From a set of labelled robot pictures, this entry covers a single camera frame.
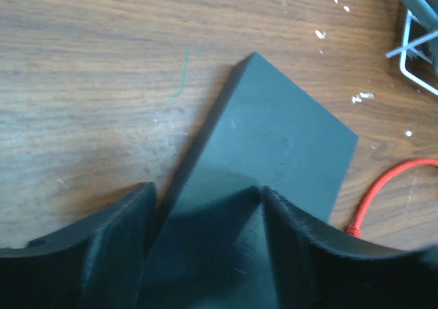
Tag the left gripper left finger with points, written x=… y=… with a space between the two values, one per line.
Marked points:
x=96 y=262

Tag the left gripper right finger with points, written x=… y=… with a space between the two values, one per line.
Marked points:
x=318 y=266

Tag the white wire dish rack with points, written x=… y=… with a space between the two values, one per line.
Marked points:
x=417 y=43

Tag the grey cup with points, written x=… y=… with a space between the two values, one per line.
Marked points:
x=424 y=13

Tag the black network switch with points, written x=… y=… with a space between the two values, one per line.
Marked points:
x=209 y=246

